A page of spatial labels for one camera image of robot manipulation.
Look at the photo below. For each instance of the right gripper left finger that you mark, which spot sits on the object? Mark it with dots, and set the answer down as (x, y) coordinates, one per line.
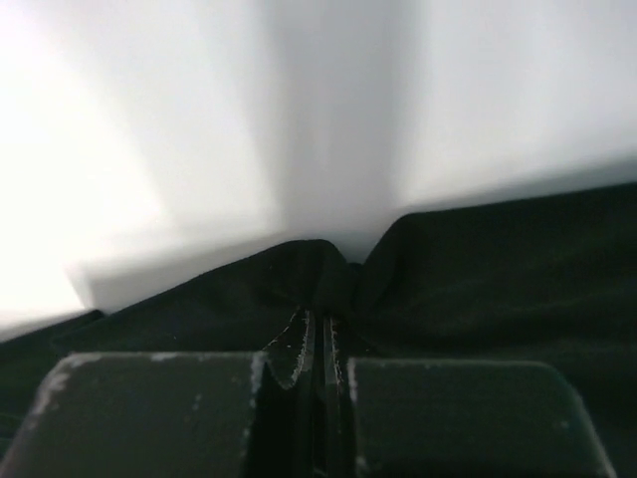
(291, 352)

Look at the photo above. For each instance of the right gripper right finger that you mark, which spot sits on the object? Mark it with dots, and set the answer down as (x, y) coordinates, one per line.
(333, 354)

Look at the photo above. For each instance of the black t shirt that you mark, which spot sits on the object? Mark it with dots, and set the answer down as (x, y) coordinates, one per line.
(550, 278)

